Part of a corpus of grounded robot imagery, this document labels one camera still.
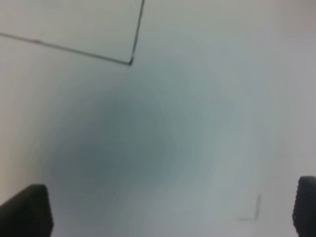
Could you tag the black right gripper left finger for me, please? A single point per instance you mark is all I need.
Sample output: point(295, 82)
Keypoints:
point(27, 214)

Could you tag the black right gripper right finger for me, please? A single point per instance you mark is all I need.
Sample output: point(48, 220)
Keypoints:
point(304, 211)

